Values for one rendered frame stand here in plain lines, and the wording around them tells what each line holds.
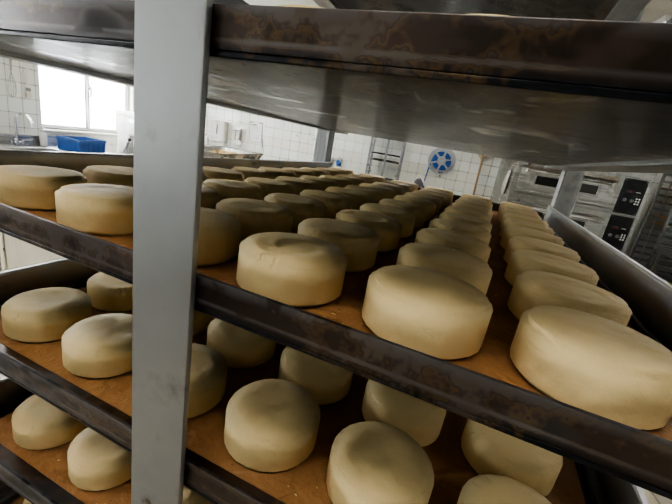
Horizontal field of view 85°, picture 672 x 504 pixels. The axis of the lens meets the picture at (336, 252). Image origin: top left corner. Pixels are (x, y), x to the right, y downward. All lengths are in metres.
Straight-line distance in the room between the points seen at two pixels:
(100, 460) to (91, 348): 0.09
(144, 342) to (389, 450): 0.12
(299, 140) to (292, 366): 6.06
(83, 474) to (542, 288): 0.30
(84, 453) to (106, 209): 0.18
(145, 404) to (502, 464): 0.18
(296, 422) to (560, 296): 0.14
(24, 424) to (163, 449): 0.18
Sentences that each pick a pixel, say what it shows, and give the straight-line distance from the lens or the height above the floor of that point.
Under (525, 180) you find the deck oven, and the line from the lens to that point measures 5.12.
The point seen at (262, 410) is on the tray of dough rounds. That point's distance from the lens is 0.21.
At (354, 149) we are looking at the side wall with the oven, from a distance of 6.05.
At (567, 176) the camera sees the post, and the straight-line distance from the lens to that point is 0.71.
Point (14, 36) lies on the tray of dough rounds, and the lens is 0.22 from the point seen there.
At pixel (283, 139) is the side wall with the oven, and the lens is 6.35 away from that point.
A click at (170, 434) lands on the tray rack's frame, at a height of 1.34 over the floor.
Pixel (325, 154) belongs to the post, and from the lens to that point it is 0.77.
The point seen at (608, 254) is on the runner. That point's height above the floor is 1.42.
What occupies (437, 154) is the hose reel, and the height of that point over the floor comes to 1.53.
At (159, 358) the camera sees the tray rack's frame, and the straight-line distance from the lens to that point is 0.17.
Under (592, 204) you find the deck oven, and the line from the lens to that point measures 5.34.
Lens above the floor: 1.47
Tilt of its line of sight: 17 degrees down
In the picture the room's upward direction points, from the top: 10 degrees clockwise
